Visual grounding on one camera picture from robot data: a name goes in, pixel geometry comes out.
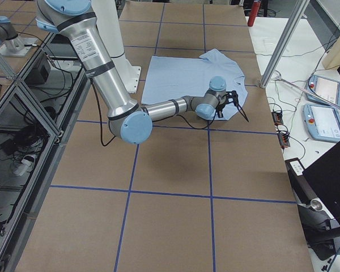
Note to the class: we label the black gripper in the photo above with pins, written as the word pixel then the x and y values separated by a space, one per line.
pixel 221 106

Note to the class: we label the light blue t-shirt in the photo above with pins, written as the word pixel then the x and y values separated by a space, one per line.
pixel 172 78

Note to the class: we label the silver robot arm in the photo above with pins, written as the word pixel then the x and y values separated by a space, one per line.
pixel 127 120

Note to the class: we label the small red circuit board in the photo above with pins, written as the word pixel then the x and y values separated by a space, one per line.
pixel 277 118

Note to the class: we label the lower blue teach pendant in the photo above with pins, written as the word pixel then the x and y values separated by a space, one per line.
pixel 322 122

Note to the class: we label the blue teach pendant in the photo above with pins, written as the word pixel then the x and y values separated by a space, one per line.
pixel 322 122
pixel 326 88

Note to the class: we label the upper blue teach pendant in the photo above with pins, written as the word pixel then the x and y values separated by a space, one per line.
pixel 326 88

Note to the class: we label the red fire extinguisher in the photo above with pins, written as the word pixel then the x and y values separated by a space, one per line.
pixel 254 12

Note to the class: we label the black monitor stand assembly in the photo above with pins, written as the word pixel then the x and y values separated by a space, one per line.
pixel 317 188

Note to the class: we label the black box under table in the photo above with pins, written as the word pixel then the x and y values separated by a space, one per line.
pixel 39 73

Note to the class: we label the white power strip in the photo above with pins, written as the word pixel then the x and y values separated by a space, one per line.
pixel 24 165

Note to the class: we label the grey aluminium frame post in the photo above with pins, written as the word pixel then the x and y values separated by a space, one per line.
pixel 284 39

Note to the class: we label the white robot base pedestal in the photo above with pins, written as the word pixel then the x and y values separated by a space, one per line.
pixel 110 33

